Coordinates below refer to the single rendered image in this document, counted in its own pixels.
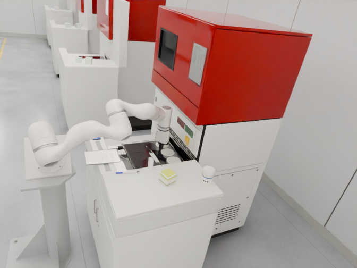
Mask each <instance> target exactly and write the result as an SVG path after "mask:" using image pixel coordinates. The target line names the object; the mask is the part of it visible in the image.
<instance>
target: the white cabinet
mask: <svg viewBox="0 0 357 268"><path fill-rule="evenodd" d="M86 174H87V207H88V215H89V220H90V224H91V228H92V233H93V237H94V240H95V245H96V249H97V254H98V258H99V262H100V267H101V268H202V266H203V262H204V260H205V256H206V252H207V249H208V246H209V242H210V238H211V235H212V232H213V229H214V225H215V222H216V218H217V214H218V211H217V212H213V213H210V214H206V215H202V216H198V217H194V218H191V219H188V220H184V221H180V222H176V223H172V224H168V225H165V226H162V227H158V228H154V229H150V230H146V231H143V232H138V233H135V234H131V235H128V236H124V237H120V238H115V235H114V231H113V228H112V225H111V222H110V219H109V216H108V213H107V209H106V206H105V203H104V199H103V196H102V194H101V192H100V188H99V185H98V181H97V178H96V175H95V172H94V168H93V166H92V165H86Z"/></svg>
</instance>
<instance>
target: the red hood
mask: <svg viewBox="0 0 357 268"><path fill-rule="evenodd" d="M312 35H313V34H311V33H307V32H303V31H299V30H295V29H291V28H287V27H283V26H279V25H276V24H272V23H269V22H264V21H260V20H256V19H253V18H249V17H245V16H241V15H237V14H228V13H220V12H211V11H203V10H194V9H185V8H180V7H171V6H163V5H159V7H158V18H157V29H156V40H155V51H154V62H153V70H152V79H151V81H152V82H153V83H154V84H155V85H156V86H157V87H158V88H159V89H160V90H161V91H162V92H163V93H164V94H165V95H166V96H167V97H168V98H169V99H170V100H171V101H172V102H173V103H174V104H175V105H176V106H177V107H178V108H179V109H180V110H181V111H182V112H183V113H184V114H185V115H186V116H187V117H188V118H189V119H190V120H191V121H192V122H193V123H194V124H195V125H196V126H198V125H208V124H219V123H230V122H241V121H252V120H262V119H273V118H282V117H283V115H284V113H285V110H286V107H287V105H288V101H289V99H290V96H291V94H292V91H293V88H294V85H295V83H296V80H297V78H298V75H299V72H300V69H301V66H302V63H303V61H304V58H305V55H306V53H307V50H308V47H309V45H310V42H311V39H312Z"/></svg>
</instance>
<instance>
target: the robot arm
mask: <svg viewBox="0 0 357 268"><path fill-rule="evenodd" d="M126 112H129V113H130V114H132V115H133V116H135V117H136V118H138V119H142V120H147V119H149V120H153V121H158V124H157V125H158V128H157V130H156V133H155V141H157V142H158V144H159V150H162V149H163V147H164V145H168V144H169V143H168V142H169V137H170V132H169V128H170V123H171V116H172V108H171V107H170V106H161V107H158V106H156V105H154V104H151V103H143V104H138V105H135V104H130V103H127V102H125V101H122V100H120V99H111V100H110V101H108V102H107V104H106V113H107V116H108V119H109V121H110V126H109V127H107V126H105V125H103V124H101V123H99V122H97V121H94V120H89V121H85V122H82V123H79V124H77V125H75V126H73V127H72V128H70V129H69V131H68V132H67V134H66V137H65V139H64V141H63V142H62V143H61V144H58V142H57V139H56V136H55V132H54V130H53V127H52V126H51V125H50V124H49V123H48V122H45V121H37V122H34V123H33V124H31V125H30V126H29V128H28V137H29V141H30V144H31V147H32V150H33V156H32V161H33V164H34V166H35V167H36V168H37V169H38V170H39V171H41V172H44V173H53V172H56V171H58V170H59V169H61V168H62V166H63V165H64V163H65V160H66V154H67V153H68V152H69V151H70V150H71V149H73V148H74V147H75V146H77V145H79V144H81V143H83V142H85V141H88V140H92V139H95V138H98V137H106V138H109V139H112V140H116V141H124V140H126V139H128V138H129V137H130V135H131V133H132V128H131V124H130V122H129V118H128V116H127V113H126Z"/></svg>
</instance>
